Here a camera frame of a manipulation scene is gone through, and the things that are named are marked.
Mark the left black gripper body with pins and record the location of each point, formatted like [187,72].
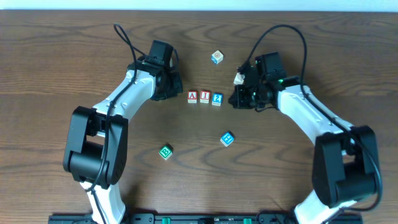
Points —
[173,86]

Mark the red letter A block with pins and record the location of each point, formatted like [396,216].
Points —
[192,97]

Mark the blue number 2 block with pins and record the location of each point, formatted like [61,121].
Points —
[217,99]

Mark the plain white picture block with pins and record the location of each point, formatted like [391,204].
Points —
[239,79]

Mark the green letter B block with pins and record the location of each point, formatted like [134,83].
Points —
[166,152]

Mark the red letter I block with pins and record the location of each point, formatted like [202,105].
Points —
[205,96]

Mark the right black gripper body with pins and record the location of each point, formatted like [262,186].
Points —
[238,98]

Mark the blue-edged picture block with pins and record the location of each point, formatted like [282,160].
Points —
[217,57]

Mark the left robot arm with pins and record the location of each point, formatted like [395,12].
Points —
[96,148]

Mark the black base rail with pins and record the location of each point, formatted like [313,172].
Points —
[149,218]

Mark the blue plus sign block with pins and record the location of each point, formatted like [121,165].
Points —
[227,139]

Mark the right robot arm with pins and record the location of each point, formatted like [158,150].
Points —
[345,161]

